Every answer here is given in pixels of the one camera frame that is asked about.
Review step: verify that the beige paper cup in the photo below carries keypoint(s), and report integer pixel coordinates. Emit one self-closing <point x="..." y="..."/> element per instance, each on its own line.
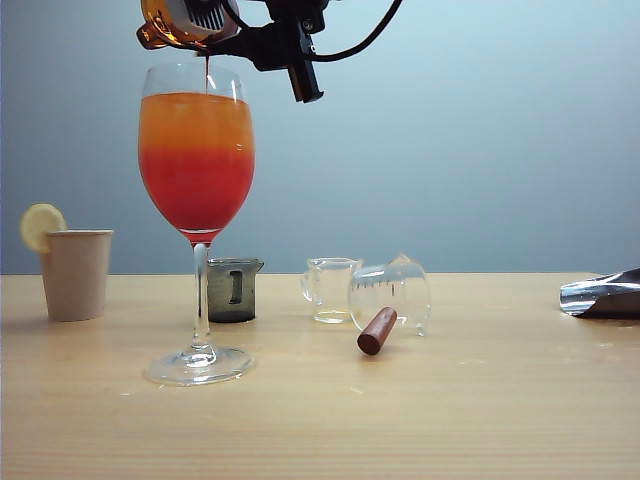
<point x="75" y="280"/>

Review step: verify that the smoky grey measuring cup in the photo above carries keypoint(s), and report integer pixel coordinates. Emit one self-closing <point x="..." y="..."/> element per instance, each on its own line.
<point x="250" y="295"/>

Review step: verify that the yellow lemon slice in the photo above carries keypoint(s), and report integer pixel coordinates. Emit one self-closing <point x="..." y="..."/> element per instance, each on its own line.
<point x="37" y="225"/>

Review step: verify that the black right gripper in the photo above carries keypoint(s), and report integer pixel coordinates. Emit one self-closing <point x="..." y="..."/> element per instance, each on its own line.
<point x="306" y="80"/>

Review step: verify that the shiny silver metal scoop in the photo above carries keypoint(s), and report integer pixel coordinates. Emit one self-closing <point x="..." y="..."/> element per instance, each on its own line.
<point x="600" y="295"/>

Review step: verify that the amber measuring cup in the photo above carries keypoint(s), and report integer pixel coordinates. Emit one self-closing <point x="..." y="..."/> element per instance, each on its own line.
<point x="155" y="30"/>

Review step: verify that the wine glass with orange drink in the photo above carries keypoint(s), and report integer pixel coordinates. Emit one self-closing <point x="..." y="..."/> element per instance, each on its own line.
<point x="195" y="165"/>

